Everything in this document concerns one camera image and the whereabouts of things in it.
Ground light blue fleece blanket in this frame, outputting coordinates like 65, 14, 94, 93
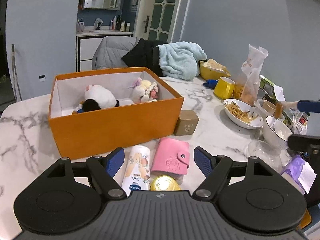
157, 41, 207, 80

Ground purple tissue pack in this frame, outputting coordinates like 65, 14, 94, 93
281, 155, 317, 195

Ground brown sailor plush toy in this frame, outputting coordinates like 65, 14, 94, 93
72, 101, 84, 114

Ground clear glass plate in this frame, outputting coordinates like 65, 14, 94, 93
245, 140, 282, 173

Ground white lotion tube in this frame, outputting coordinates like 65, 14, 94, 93
121, 145, 151, 197

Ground plastic snack bag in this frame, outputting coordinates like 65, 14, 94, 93
233, 45, 268, 106

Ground small brown cardboard box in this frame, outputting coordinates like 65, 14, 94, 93
174, 110, 199, 136

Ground white glass panel door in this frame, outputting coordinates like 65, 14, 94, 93
133, 0, 190, 43

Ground white bowl of fries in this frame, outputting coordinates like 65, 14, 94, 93
223, 99, 264, 129

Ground white panda plush toy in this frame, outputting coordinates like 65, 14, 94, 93
82, 85, 120, 112

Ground broom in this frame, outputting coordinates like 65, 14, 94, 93
11, 44, 22, 101

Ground orange storage box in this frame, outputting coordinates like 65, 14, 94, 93
48, 67, 184, 159

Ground black jacket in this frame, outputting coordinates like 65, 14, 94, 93
121, 38, 167, 77

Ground plastic cup with spoon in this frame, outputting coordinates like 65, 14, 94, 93
254, 99, 276, 120

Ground blue wrapper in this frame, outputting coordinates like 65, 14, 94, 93
203, 79, 218, 89

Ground pink card wallet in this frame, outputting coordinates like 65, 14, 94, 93
151, 137, 190, 179

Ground yellow bowl with food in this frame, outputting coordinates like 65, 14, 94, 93
199, 59, 231, 80

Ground yellow tape measure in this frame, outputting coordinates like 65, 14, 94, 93
150, 175, 181, 191

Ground yellow mug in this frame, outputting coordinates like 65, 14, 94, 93
214, 77, 235, 100

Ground crochet bunny doll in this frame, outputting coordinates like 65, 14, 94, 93
128, 77, 159, 103

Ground white vanity cabinet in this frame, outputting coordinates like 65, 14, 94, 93
75, 29, 133, 72

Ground white bowl with spoon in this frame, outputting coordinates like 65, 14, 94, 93
263, 116, 292, 150

